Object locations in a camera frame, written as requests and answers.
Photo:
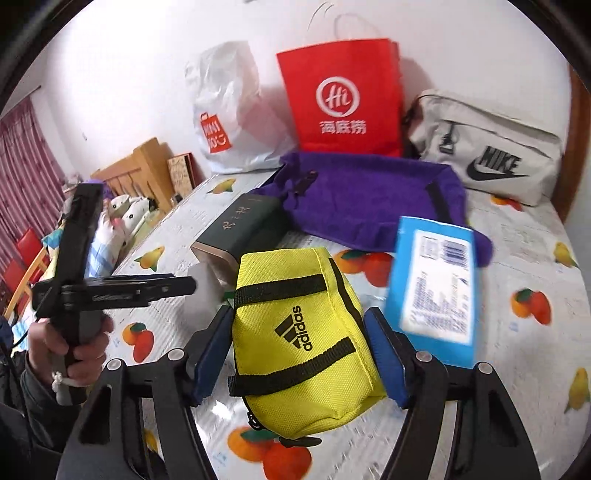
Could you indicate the purple towel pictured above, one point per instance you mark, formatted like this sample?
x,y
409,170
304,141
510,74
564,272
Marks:
x,y
369,198

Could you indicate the person's left hand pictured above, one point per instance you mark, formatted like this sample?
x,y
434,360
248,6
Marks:
x,y
90,344

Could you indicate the fruit print tablecloth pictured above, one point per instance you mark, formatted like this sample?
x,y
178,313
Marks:
x,y
512,263

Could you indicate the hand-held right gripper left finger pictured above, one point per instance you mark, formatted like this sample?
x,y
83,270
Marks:
x,y
212,353

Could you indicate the brown wooden post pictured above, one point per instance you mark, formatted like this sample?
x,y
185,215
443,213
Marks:
x,y
572,138

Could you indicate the dark green box gold rim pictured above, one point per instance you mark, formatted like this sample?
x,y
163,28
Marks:
x,y
231,226

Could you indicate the blue tissue packet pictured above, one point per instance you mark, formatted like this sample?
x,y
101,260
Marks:
x,y
434,295

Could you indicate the white plastic shopping bag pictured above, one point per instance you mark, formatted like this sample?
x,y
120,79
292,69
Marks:
x,y
226,92

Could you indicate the small brown patterned box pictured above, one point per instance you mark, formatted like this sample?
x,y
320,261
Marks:
x,y
182,173

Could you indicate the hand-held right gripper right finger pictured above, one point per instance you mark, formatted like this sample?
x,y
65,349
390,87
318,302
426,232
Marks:
x,y
388,360

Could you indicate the red wooden chair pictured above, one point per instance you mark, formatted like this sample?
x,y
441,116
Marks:
x,y
30,249
11,281

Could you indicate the pink striped curtain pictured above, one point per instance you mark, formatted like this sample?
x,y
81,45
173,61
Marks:
x,y
27,170

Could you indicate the person's left forearm dark sleeve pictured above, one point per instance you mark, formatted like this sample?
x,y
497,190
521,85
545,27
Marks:
x,y
32,415

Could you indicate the grey fabric bag black logo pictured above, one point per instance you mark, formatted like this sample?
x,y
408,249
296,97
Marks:
x,y
480,138

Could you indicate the red paper shopping bag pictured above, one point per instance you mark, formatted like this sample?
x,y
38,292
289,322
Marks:
x,y
341,101

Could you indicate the wooden headboard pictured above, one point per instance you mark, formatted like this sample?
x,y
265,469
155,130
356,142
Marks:
x,y
138,170

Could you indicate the white spotted plush toy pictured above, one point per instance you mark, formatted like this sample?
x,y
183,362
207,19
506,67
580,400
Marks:
x,y
122,217

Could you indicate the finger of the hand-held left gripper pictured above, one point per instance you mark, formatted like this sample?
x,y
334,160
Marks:
x,y
138,290

